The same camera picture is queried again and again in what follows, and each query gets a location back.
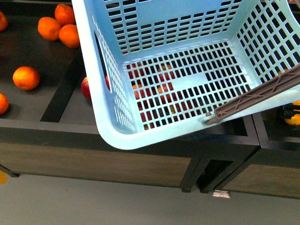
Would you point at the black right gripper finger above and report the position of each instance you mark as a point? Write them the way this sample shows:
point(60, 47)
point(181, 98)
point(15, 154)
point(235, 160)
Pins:
point(288, 111)

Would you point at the yellow mango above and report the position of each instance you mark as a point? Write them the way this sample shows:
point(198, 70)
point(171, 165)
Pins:
point(295, 121)

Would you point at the brown basket handle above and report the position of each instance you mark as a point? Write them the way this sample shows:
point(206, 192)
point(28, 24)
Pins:
point(280, 90)

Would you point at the light blue plastic basket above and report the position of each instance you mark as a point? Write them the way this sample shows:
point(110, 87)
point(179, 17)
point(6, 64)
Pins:
point(171, 63)

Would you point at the red apple beside basket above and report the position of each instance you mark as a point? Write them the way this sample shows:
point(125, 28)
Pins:
point(86, 90)

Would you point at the white floor label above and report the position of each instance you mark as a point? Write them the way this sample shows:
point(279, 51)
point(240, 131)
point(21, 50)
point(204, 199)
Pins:
point(221, 194)

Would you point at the orange fruit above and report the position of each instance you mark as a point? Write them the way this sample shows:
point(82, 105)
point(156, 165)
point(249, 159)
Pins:
point(64, 14)
point(4, 104)
point(26, 78)
point(49, 28)
point(69, 36)
point(3, 22)

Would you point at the dark wooden display stand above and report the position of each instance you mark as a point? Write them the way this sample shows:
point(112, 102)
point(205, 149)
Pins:
point(51, 130)

